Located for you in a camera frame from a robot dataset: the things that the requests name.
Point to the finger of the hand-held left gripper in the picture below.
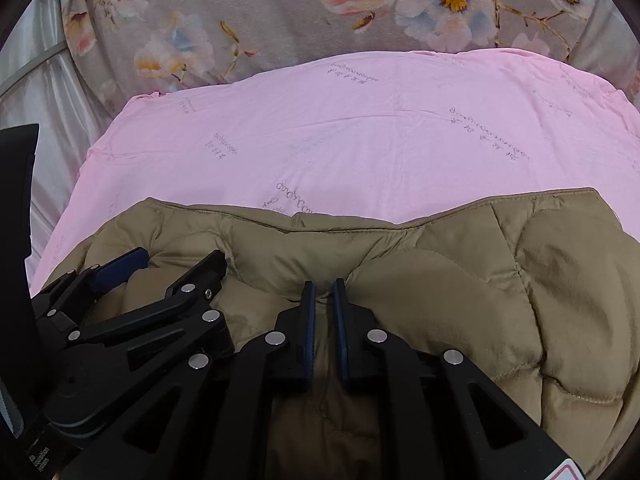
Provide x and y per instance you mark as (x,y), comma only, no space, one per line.
(200,272)
(122,266)

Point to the white satin curtain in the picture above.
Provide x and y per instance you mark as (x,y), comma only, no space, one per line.
(55,125)

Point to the grey metal rail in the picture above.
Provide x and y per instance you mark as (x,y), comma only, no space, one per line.
(45,57)

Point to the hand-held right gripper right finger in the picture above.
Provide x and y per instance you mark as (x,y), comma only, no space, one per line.
(340,330)

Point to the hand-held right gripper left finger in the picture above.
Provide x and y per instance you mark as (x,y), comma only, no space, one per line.
(310,340)

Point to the khaki quilted jacket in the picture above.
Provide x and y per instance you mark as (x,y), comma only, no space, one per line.
(450,285)

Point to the pink bedsheet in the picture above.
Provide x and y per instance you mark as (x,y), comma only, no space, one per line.
(350,150)

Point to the grey floral blanket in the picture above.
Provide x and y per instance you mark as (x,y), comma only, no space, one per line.
(250,10)

